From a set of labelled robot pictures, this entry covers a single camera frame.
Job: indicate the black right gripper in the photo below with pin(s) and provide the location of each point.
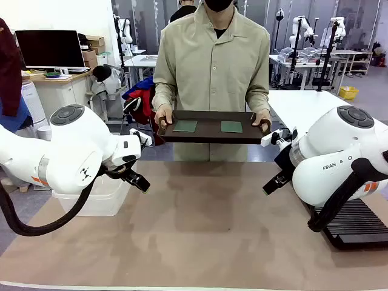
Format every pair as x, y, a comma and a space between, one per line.
283, 163

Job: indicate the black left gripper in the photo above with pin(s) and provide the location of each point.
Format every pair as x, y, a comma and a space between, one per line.
122, 172

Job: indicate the green PCB board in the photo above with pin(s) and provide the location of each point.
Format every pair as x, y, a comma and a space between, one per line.
232, 126
185, 126

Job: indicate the dark brown plastic tray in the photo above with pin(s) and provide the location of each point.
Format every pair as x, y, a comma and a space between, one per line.
209, 138

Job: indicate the person's left forearm beige sleeve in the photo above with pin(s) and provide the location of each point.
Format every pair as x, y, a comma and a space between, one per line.
259, 94

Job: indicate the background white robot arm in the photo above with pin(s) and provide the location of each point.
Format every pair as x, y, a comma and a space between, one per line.
125, 30
295, 33
339, 27

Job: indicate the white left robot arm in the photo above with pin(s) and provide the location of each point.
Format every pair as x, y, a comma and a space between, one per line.
75, 145

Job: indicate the person's right forearm beige sleeve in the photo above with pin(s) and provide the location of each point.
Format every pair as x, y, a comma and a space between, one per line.
162, 94

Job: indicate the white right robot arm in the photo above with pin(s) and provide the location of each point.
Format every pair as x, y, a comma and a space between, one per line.
333, 145

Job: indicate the person's left hand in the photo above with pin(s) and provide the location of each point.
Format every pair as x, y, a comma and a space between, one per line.
263, 116

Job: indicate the person's right hand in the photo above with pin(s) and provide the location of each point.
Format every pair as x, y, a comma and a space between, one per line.
165, 112

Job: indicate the clear plastic storage box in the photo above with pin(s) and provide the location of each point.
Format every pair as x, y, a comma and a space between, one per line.
100, 200

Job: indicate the white side table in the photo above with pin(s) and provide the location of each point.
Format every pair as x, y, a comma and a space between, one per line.
300, 106

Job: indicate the red and blue jacket pile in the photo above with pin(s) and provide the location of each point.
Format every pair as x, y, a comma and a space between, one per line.
142, 97

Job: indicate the black slotted PCB rack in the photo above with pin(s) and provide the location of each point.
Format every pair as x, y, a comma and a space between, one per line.
357, 224

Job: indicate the yellow plastic crate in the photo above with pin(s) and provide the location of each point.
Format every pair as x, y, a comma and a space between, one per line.
348, 93

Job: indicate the background white work table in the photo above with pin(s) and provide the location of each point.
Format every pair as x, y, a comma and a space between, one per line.
141, 62
303, 65

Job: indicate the wooden top white desk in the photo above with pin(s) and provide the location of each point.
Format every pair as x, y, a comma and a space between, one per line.
60, 91

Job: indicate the person's torso beige shirt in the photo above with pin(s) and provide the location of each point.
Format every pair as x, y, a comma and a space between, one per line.
212, 75

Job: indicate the white air purifier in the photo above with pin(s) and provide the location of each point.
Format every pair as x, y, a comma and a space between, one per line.
31, 103

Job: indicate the black tripod stand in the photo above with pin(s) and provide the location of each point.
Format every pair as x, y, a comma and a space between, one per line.
293, 51
327, 60

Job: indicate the brown cardboard box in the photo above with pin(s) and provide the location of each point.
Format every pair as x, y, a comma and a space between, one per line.
95, 41
89, 54

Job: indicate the green bowl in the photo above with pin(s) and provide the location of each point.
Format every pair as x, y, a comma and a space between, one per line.
52, 74

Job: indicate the black computer monitor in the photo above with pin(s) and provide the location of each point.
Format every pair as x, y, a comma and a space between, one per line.
50, 48

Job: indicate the bystander in dark red top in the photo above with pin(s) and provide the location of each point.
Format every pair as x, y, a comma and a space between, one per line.
9, 66

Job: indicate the bystander in black top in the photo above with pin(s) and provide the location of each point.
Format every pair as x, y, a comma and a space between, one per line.
182, 12

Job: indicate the black face mask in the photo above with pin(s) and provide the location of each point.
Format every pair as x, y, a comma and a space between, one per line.
216, 4

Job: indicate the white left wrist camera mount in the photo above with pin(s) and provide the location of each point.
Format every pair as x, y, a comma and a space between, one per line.
145, 138

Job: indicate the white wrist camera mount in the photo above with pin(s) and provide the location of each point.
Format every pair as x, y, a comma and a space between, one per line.
145, 138
269, 139

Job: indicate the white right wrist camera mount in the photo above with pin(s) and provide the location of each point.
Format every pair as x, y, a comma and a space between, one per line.
269, 139

